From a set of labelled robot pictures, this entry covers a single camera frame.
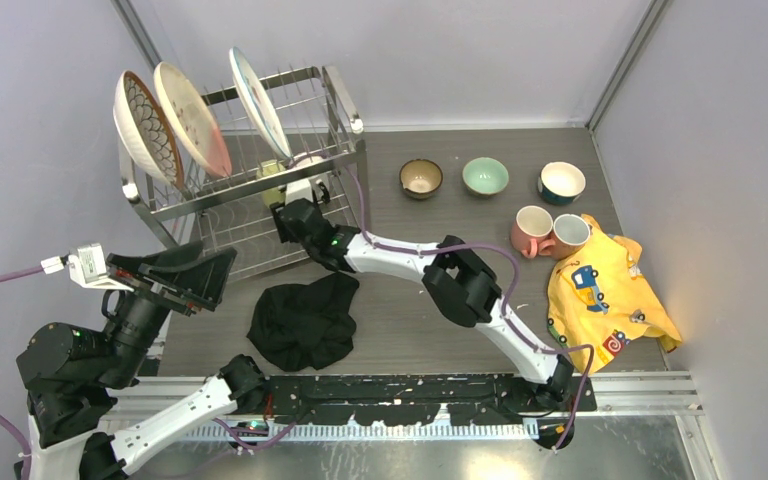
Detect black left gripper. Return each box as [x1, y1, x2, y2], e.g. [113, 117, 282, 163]
[100, 237, 239, 384]

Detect white ribbed mug black handle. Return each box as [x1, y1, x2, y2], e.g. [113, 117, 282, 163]
[285, 154, 331, 204]

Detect light green mug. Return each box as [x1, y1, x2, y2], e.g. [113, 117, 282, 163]
[256, 159, 289, 210]

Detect pink and cream plate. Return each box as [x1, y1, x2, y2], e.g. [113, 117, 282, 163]
[153, 61, 232, 178]

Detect watermelon pattern plate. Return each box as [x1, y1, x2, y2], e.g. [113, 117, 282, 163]
[228, 46, 293, 160]

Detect flower pattern brown-rim plate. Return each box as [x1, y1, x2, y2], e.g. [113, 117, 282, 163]
[113, 70, 184, 190]

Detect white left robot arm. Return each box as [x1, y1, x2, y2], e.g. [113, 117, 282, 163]
[14, 241, 267, 479]

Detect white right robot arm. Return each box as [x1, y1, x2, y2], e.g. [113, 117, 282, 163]
[271, 199, 574, 411]

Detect metal dish rack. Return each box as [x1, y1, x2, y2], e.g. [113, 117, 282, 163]
[118, 65, 368, 281]

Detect black cloth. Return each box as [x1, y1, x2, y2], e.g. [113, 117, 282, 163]
[247, 272, 360, 372]

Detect brown bowl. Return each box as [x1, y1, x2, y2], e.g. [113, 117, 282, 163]
[399, 159, 444, 200]

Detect mint green bowl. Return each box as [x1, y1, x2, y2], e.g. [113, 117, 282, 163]
[461, 157, 510, 197]

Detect dark blue bowl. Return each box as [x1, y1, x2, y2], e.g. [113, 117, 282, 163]
[537, 162, 586, 206]

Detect yellow cartoon cloth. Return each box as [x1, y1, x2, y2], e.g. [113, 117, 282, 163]
[548, 214, 683, 373]

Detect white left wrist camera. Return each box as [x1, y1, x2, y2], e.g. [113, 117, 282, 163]
[40, 243, 134, 292]

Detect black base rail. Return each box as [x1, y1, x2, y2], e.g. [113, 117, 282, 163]
[234, 374, 580, 427]

